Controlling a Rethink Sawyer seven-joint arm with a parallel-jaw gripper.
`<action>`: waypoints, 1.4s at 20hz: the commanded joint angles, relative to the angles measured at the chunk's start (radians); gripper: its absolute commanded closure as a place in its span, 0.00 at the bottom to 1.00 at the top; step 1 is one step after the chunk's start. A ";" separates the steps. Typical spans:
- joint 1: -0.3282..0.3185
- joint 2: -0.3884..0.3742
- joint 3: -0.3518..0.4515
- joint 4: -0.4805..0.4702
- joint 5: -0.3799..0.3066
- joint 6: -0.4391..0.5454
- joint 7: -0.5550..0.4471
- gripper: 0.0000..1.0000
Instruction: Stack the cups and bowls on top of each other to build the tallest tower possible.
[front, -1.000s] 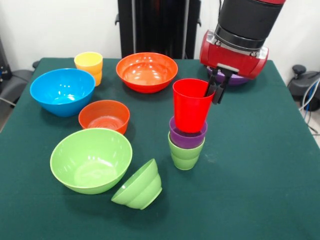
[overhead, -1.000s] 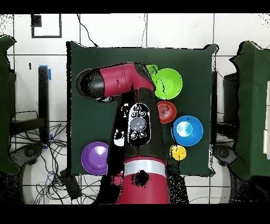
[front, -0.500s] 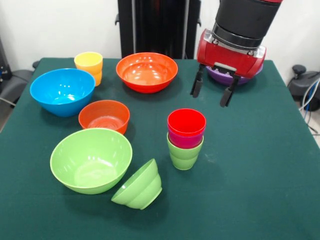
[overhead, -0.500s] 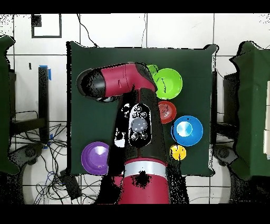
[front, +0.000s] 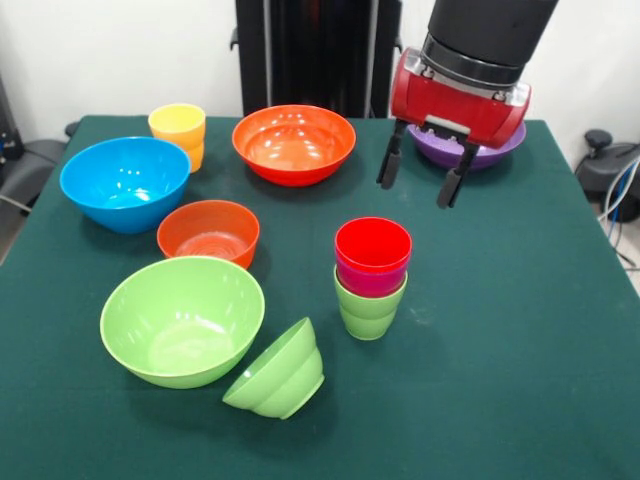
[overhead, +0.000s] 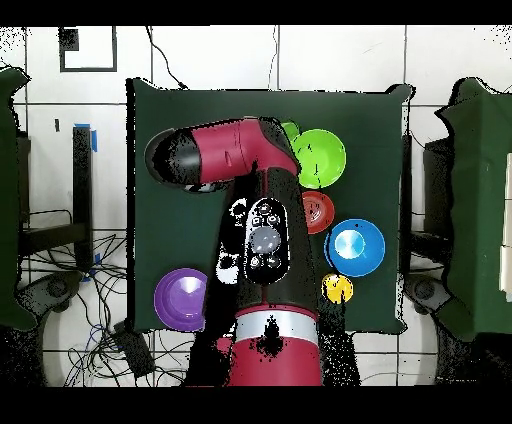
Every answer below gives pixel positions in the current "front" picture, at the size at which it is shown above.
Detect large purple bowl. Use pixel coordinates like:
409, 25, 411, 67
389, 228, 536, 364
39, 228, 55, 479
407, 122, 527, 173

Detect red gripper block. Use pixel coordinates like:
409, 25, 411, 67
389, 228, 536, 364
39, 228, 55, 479
375, 64, 533, 210

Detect blue and white cables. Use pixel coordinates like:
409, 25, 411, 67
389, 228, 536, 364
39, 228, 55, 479
597, 159, 640, 271

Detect small green bowl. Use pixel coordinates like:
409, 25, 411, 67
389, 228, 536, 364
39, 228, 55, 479
222, 316, 326, 421

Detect blue bowl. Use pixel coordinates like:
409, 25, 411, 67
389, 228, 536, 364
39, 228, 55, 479
59, 136, 192, 235

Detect red cup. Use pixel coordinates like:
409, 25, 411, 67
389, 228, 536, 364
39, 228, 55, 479
334, 216, 414, 274

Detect large orange bowl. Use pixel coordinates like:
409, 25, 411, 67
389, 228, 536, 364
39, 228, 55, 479
231, 104, 357, 188

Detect black machine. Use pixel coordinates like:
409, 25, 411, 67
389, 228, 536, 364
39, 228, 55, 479
0, 69, 24, 166

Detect yellow cup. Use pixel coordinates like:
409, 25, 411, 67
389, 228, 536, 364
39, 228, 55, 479
147, 102, 207, 174

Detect small orange bowl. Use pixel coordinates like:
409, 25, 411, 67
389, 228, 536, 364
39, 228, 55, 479
155, 199, 261, 270

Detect large green bowl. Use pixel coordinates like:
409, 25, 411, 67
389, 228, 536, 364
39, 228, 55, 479
99, 255, 266, 390

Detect green cup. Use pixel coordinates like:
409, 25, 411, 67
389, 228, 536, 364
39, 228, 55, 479
333, 264, 409, 342

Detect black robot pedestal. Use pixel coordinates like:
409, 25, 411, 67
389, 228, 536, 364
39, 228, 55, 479
229, 0, 404, 119

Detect purple cup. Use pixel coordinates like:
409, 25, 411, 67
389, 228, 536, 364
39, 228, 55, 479
335, 249, 412, 297

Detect dark green tablecloth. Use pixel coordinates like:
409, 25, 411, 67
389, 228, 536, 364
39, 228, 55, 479
0, 115, 640, 480

